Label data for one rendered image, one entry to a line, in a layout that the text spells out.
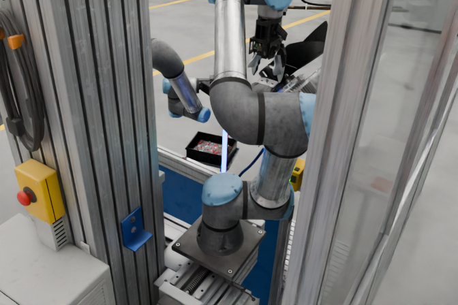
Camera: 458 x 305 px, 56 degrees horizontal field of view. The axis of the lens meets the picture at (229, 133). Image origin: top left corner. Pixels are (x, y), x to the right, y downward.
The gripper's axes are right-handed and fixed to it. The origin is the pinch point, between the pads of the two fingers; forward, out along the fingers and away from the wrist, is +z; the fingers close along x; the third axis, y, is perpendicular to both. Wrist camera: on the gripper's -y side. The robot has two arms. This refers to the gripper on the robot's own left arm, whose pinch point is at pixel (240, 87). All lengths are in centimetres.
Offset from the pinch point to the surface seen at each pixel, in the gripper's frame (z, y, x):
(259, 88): 8.7, -2.1, -0.5
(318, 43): 31.2, -10.4, -23.5
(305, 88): 30.5, -1.2, 0.0
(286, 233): 18, -42, 51
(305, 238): -8, -148, -37
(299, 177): 19, -49, 18
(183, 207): -27, -5, 64
